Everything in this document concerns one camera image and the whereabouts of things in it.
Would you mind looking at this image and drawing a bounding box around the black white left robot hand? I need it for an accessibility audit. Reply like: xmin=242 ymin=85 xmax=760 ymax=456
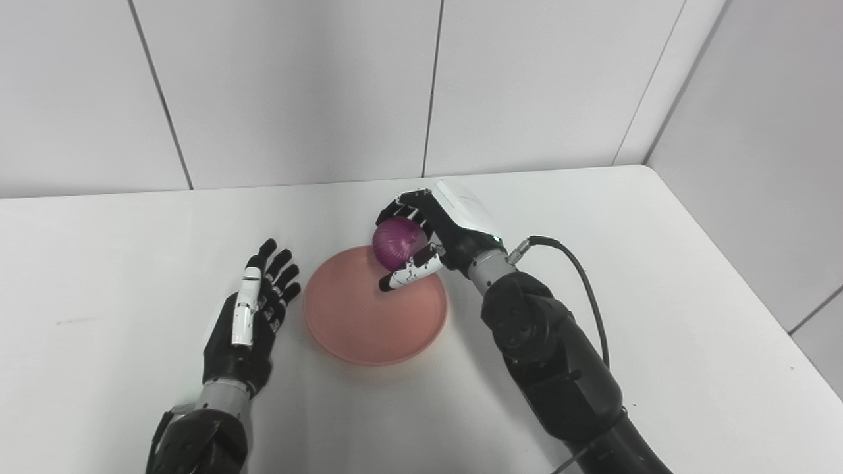
xmin=202 ymin=238 xmax=302 ymax=398

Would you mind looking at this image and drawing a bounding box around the pink round plate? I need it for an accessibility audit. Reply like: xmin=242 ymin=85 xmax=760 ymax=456
xmin=304 ymin=245 xmax=449 ymax=367

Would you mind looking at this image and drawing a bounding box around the purple red onion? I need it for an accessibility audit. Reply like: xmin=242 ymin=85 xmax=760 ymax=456
xmin=372 ymin=218 xmax=429 ymax=271

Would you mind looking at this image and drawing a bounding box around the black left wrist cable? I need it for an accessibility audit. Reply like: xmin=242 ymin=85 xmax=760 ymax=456
xmin=145 ymin=407 xmax=176 ymax=473

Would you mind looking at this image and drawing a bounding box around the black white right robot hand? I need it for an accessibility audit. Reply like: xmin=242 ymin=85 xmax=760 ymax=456
xmin=376 ymin=179 xmax=508 ymax=292

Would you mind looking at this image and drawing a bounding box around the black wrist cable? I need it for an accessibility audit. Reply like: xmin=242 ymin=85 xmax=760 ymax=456
xmin=145 ymin=407 xmax=176 ymax=473
xmin=506 ymin=236 xmax=630 ymax=474

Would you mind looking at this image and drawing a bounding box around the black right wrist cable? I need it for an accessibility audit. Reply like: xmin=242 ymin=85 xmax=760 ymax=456
xmin=506 ymin=236 xmax=630 ymax=474

